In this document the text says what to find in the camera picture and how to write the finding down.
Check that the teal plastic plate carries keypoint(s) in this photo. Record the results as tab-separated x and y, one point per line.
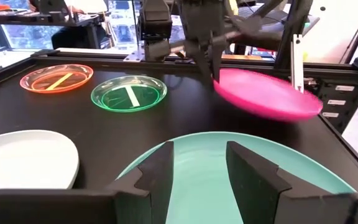
199	161

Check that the white upright metal bracket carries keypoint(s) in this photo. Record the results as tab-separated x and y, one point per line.
297	62

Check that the orange transparent plastic plate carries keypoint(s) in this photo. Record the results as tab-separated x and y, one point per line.
42	83

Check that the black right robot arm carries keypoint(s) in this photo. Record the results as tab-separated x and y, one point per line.
155	21

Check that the person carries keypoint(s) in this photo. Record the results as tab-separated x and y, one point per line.
73	37

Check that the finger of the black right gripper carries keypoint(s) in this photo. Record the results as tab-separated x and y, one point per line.
203	59
218	56

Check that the white frame label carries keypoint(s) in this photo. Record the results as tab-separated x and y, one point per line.
345	88
330	114
336	102

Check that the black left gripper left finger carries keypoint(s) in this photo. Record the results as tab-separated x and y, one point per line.
148	186

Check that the silver metal bracket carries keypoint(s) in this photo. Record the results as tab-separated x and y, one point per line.
135	56

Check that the black desk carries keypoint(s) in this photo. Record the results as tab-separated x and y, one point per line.
26	18

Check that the pink opaque plastic plate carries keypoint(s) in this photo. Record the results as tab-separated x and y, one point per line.
266	96

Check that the green transparent plastic plate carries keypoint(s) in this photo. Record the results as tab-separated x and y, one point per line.
113	100

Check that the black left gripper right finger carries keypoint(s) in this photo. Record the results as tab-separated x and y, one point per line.
250	186

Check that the white plastic plate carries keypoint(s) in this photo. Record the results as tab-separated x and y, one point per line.
26	158

